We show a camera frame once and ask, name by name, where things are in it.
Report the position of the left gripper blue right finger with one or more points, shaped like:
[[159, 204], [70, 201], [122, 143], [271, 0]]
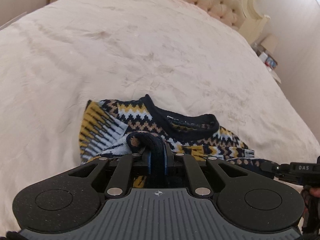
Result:
[[183, 171]]

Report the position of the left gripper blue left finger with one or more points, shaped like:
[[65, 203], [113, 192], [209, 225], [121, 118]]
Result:
[[124, 173]]

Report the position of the patterned knit sweater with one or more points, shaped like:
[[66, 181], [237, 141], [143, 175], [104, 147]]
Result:
[[114, 128]]

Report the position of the right hand in lace glove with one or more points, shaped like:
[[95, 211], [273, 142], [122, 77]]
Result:
[[311, 211]]

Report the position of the cream bedspread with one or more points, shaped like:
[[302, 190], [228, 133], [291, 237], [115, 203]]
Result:
[[57, 58]]

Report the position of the far bedside nightstand with items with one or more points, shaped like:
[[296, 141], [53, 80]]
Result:
[[265, 50]]

